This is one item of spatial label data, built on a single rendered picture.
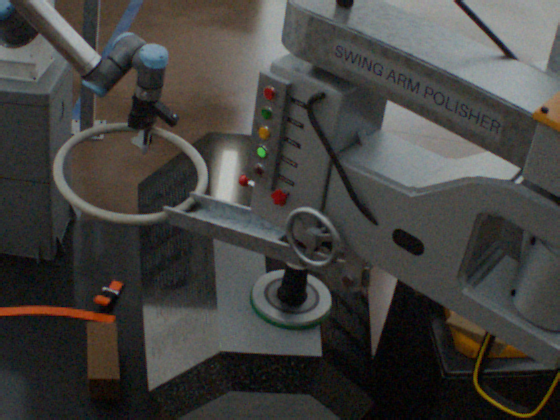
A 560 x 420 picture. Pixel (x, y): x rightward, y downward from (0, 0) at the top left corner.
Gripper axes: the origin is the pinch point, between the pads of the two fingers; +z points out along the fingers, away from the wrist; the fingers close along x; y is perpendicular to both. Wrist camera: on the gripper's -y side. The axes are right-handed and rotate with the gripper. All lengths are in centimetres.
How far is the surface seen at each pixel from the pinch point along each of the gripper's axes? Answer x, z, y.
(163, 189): -4.0, 18.9, -6.3
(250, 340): 74, -2, -49
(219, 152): -11.1, 3.3, -22.6
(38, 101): -31, 13, 55
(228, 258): 43, 0, -37
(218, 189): 10.3, 2.1, -27.0
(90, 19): -139, 30, 73
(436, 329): 44, 7, -101
